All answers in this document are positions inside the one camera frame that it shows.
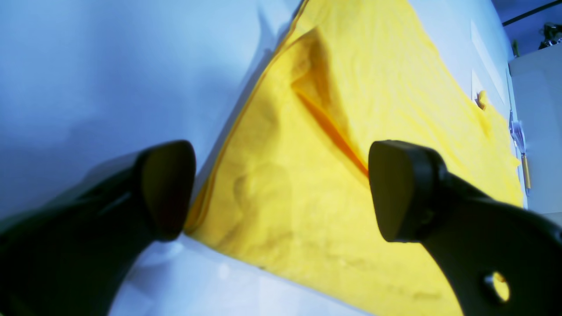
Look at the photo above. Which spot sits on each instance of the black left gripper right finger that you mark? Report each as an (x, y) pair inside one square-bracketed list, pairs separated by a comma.
[(499, 259)]

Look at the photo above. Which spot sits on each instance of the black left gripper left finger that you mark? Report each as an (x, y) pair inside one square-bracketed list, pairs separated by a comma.
[(70, 260)]

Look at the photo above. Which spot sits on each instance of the orange T-shirt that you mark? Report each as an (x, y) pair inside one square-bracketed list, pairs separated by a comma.
[(289, 191)]

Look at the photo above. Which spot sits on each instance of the orange pencil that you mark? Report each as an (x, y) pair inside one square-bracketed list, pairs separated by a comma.
[(526, 173)]

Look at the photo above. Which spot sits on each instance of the grey right bin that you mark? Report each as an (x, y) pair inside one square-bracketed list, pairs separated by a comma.
[(537, 85)]

